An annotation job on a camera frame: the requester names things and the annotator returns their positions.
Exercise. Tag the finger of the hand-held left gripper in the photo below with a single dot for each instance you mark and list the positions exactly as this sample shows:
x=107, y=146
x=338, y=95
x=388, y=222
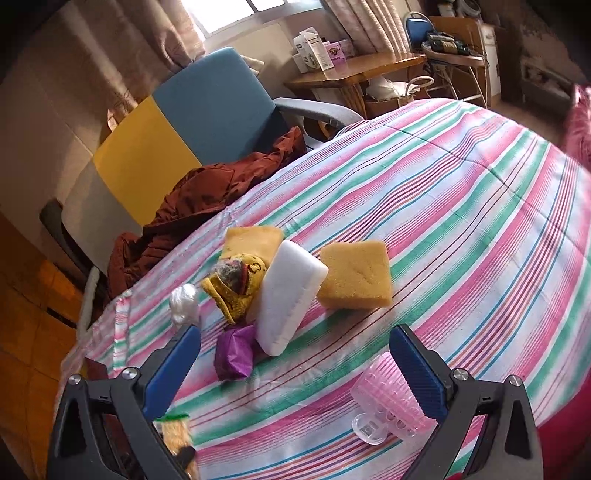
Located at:
x=187, y=461

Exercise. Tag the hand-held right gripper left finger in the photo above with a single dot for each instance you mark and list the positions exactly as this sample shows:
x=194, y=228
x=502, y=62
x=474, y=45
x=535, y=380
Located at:
x=171, y=374

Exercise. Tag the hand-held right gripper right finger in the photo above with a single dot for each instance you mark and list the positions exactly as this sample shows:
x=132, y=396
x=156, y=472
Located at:
x=418, y=369

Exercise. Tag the pink plastic hair curler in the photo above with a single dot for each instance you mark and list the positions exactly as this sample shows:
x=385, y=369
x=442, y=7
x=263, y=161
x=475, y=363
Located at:
x=388, y=397

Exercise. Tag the purple snack packet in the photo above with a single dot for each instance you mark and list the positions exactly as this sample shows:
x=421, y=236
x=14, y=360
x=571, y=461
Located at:
x=235, y=353

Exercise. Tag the clear plastic bag roll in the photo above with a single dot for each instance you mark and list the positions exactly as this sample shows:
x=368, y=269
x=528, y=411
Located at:
x=184, y=304

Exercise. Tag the yellow knitted scrunchie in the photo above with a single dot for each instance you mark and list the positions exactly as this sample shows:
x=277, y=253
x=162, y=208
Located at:
x=235, y=281

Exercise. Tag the yellow sponge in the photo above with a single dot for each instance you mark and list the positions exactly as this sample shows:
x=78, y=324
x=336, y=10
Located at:
x=254, y=240
x=355, y=272

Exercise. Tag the white foam block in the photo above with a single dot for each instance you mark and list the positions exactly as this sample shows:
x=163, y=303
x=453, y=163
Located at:
x=288, y=300

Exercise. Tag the striped table cloth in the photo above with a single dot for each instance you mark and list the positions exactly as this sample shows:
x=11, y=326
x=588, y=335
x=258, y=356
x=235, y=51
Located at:
x=461, y=207

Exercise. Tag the dark red jacket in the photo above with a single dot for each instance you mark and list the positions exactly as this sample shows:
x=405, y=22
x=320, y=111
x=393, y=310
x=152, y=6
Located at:
x=198, y=198

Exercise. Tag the wicker basket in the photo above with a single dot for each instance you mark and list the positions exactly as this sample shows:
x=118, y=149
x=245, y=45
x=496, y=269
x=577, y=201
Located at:
x=401, y=94

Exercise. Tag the grey yellow blue sofa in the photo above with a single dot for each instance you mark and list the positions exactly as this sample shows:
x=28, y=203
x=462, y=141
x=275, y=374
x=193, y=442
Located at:
x=217, y=101

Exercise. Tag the pink cloth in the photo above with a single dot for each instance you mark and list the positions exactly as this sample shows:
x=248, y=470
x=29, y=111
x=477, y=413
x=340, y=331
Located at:
x=579, y=124

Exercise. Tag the wooden desk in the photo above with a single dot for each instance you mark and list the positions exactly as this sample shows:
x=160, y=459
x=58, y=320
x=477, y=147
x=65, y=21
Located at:
x=355, y=69

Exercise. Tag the white cabinet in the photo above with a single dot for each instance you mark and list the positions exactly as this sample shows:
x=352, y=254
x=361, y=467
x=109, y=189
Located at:
x=490, y=60

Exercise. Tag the beige patterned curtain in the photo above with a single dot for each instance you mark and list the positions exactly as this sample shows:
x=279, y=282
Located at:
x=364, y=23
x=152, y=50

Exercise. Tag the purple cardboard box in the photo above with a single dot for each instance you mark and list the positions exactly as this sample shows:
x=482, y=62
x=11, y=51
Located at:
x=339, y=53

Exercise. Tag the white cardboard box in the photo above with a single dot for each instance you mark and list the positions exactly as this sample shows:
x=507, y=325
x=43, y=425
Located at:
x=323, y=53
x=302, y=53

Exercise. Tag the blue folding chair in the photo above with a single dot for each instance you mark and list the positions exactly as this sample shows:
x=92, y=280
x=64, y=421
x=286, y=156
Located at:
x=415, y=32

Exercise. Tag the bright window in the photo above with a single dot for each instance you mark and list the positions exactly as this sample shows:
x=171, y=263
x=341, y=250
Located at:
x=249, y=14

